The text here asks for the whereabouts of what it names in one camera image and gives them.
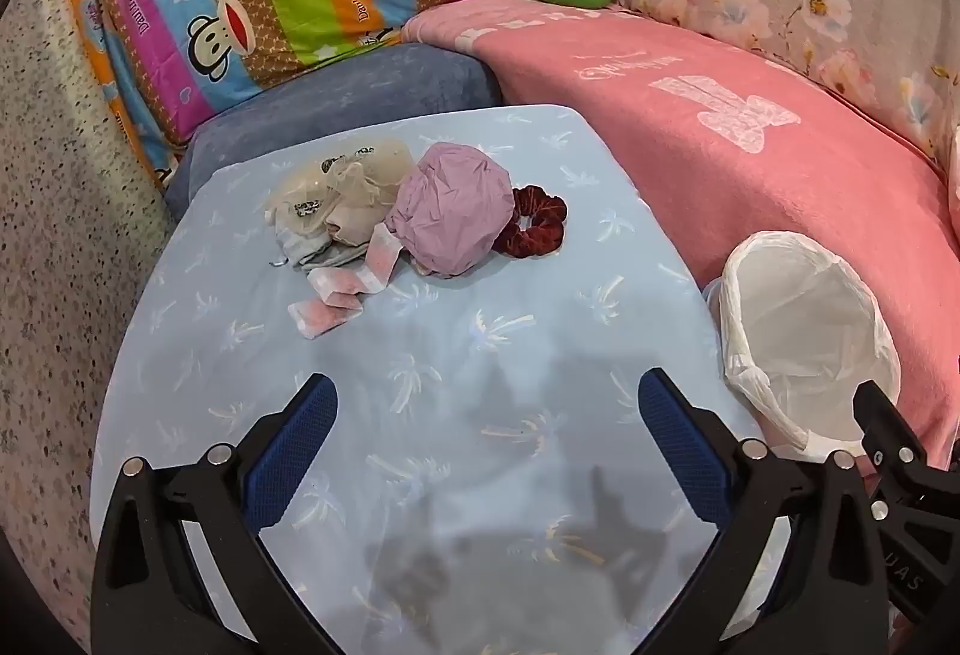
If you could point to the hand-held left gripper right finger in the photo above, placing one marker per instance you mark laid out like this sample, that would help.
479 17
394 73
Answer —
679 437

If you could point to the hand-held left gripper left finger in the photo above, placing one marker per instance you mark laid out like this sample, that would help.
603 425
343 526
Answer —
296 437

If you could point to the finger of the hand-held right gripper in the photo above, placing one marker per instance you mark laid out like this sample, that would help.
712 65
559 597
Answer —
892 434

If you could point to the white-lined trash bin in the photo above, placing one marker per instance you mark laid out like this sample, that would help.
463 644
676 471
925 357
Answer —
810 325

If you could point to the grey-white sock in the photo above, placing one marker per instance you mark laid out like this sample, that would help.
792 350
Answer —
311 251

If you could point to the beige spotted scrunchie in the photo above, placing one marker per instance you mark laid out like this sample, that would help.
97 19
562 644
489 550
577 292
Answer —
360 175

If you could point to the pink and white wrapper strip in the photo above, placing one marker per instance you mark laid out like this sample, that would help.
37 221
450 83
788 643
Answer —
334 317

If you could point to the light blue palm-print tablecloth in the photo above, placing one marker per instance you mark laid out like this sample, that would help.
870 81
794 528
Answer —
465 355

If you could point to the dark red velvet scrunchie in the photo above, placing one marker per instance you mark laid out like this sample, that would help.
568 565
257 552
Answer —
536 231

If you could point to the pink blanket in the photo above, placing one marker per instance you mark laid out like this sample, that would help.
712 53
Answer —
712 138

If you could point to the blue-grey cushion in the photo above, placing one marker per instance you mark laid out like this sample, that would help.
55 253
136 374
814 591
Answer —
337 100

